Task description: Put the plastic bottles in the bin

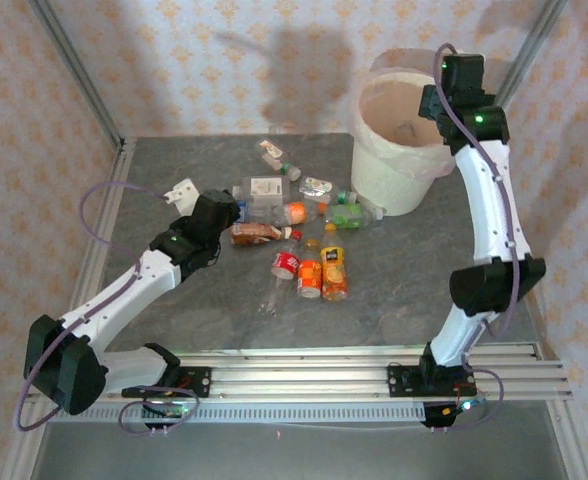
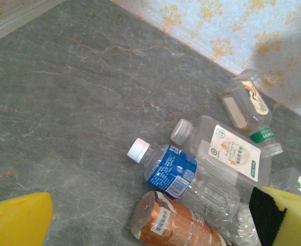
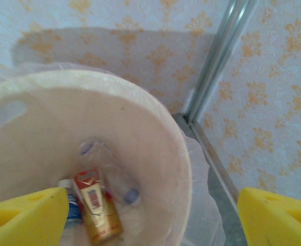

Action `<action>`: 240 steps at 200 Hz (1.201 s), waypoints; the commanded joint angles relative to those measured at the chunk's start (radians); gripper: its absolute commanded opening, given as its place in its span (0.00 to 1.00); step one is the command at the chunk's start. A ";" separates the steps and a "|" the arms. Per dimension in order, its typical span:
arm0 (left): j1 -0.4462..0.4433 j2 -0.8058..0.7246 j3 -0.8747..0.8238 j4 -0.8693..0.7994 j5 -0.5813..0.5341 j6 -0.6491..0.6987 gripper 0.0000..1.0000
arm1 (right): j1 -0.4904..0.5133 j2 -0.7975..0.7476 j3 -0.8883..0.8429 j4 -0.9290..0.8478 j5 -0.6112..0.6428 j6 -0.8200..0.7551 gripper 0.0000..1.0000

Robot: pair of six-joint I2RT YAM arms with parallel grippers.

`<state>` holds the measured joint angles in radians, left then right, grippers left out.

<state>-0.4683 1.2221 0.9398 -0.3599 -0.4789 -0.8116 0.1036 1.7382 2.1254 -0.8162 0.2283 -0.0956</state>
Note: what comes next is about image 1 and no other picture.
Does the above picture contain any translucent bin liner bag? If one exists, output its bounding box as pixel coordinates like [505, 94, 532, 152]
[348, 47, 458, 181]

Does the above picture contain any white ribbed plastic bin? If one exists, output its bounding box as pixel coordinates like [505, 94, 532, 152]
[348, 47, 456, 218]

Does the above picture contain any brown drink bottle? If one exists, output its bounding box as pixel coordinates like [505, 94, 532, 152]
[230, 221, 304, 248]

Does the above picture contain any square clear bottle white label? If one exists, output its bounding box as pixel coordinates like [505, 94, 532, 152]
[232, 175, 296, 206]

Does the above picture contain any crushed clear bottle orange label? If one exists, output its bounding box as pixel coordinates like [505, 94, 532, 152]
[246, 199, 326, 227]

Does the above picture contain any clear bottle red label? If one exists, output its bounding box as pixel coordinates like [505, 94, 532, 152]
[257, 241, 303, 319]

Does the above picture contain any clear bottle yellow white label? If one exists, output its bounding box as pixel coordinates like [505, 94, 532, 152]
[256, 138, 303, 182]

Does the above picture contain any clear bottle colourful label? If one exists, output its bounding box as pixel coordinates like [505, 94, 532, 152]
[298, 175, 359, 206]

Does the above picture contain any orange soda bottle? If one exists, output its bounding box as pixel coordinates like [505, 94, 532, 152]
[295, 238, 324, 302]

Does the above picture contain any orange juice bottle yellow cap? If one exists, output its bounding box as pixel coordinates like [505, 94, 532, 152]
[319, 223, 350, 303]

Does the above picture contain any green label clear bottle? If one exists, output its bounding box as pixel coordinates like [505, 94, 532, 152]
[326, 201, 388, 230]

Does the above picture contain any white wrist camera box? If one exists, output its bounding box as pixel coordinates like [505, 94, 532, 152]
[165, 177, 201, 216]

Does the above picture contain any aluminium frame post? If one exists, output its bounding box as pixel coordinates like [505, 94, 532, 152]
[27, 0, 126, 152]
[493, 0, 570, 107]

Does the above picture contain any aluminium table side rail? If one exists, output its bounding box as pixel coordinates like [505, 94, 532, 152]
[523, 299, 588, 480]
[1, 138, 138, 480]

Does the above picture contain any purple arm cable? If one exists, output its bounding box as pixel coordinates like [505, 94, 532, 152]
[432, 42, 523, 346]
[14, 180, 173, 432]

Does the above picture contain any aluminium mounting rail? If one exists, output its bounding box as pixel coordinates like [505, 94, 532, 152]
[27, 343, 574, 402]

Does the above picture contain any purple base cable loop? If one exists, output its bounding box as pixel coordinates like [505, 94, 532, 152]
[117, 386, 201, 437]
[431, 366, 506, 434]

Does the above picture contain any white slotted cable duct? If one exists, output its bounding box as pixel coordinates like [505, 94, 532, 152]
[57, 401, 426, 422]

